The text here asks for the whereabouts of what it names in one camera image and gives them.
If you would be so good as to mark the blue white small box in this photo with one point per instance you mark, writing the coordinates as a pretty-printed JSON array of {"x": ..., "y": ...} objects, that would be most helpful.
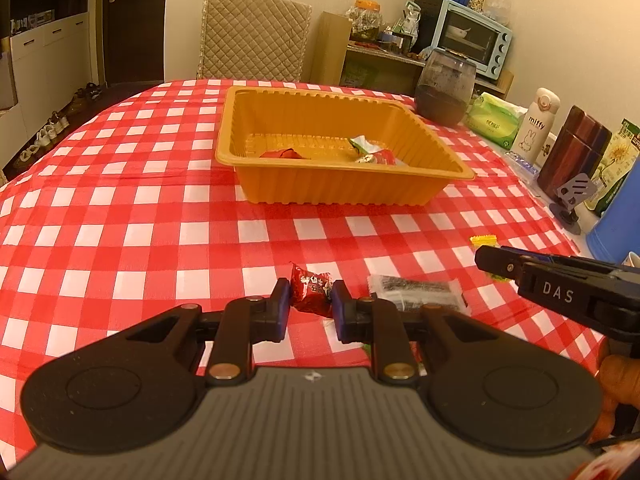
[{"x": 522, "y": 161}]

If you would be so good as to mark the white cabinet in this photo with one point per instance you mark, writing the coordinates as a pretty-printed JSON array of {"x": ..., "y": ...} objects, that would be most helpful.
[{"x": 50, "y": 45}]

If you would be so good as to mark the light blue toaster oven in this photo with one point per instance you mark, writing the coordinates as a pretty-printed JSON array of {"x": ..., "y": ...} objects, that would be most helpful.
[{"x": 470, "y": 35}]

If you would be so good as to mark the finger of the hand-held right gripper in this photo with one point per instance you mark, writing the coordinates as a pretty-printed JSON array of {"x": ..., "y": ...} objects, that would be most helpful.
[
  {"x": 535, "y": 256},
  {"x": 497, "y": 260}
]

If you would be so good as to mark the green white bag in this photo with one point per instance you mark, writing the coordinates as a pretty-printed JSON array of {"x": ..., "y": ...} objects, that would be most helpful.
[{"x": 407, "y": 22}]

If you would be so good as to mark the green red candy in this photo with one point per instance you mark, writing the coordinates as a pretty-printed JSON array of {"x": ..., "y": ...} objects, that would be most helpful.
[{"x": 364, "y": 144}]

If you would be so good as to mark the dark glass jar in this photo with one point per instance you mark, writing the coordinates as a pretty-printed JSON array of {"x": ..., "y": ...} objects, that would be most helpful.
[{"x": 442, "y": 95}]

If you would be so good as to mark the yellow plastic tray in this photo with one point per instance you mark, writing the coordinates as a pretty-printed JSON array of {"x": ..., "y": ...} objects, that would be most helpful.
[{"x": 325, "y": 185}]

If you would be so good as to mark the grey phone stand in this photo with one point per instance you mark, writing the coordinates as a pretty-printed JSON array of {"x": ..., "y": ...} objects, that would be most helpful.
[{"x": 577, "y": 190}]

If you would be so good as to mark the red white printed clothing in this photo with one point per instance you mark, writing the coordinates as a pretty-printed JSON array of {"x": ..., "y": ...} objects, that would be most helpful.
[{"x": 607, "y": 462}]

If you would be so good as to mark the white drink bottle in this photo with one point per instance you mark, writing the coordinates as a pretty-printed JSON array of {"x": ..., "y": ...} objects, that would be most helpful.
[{"x": 532, "y": 130}]

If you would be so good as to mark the beige quilted chair back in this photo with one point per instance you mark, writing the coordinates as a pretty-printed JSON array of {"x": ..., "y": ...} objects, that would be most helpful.
[{"x": 250, "y": 35}]

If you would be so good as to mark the brown thermos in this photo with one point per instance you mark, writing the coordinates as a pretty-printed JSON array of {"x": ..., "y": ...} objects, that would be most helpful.
[{"x": 570, "y": 155}]

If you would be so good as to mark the blue plastic container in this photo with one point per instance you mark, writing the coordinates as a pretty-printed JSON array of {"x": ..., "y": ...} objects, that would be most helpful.
[{"x": 617, "y": 230}]

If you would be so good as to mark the wooden shelf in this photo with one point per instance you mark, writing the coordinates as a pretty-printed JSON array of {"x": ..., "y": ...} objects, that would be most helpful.
[{"x": 327, "y": 45}]

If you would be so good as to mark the clear dark seaweed packet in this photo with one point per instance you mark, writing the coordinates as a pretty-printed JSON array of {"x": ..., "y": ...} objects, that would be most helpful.
[{"x": 415, "y": 290}]

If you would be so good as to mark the white patterned mug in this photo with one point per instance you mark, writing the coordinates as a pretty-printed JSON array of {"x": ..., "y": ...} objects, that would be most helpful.
[{"x": 634, "y": 259}]

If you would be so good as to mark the green tissue pack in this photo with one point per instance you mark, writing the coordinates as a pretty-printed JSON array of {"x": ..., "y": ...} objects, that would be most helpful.
[{"x": 492, "y": 120}]

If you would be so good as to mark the row of shoes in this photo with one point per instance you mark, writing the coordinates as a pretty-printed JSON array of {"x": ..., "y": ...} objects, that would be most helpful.
[{"x": 50, "y": 127}]

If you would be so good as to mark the red white checkered tablecloth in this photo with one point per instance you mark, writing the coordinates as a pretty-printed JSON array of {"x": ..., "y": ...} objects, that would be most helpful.
[{"x": 150, "y": 210}]

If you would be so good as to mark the plastic jar orange lid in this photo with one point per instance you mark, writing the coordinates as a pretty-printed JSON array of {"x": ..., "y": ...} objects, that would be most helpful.
[{"x": 365, "y": 20}]

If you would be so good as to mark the dark door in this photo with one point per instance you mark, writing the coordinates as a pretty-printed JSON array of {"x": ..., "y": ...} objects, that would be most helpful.
[{"x": 132, "y": 20}]

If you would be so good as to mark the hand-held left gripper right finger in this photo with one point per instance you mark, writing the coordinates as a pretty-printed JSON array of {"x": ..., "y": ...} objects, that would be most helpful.
[{"x": 340, "y": 312}]

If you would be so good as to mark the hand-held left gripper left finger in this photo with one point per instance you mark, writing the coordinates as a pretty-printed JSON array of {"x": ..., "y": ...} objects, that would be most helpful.
[{"x": 282, "y": 310}]

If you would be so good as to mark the red snack packet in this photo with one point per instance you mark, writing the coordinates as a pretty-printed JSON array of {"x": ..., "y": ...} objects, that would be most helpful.
[{"x": 285, "y": 153}]

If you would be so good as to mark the person's right hand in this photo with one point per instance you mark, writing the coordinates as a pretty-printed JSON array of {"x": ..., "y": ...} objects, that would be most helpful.
[{"x": 617, "y": 390}]

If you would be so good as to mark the printed red candy packet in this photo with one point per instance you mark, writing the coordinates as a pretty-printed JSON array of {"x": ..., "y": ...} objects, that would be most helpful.
[{"x": 311, "y": 287}]

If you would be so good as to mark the sunflower print carton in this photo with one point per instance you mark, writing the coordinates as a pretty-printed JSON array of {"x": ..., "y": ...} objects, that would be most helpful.
[{"x": 617, "y": 160}]

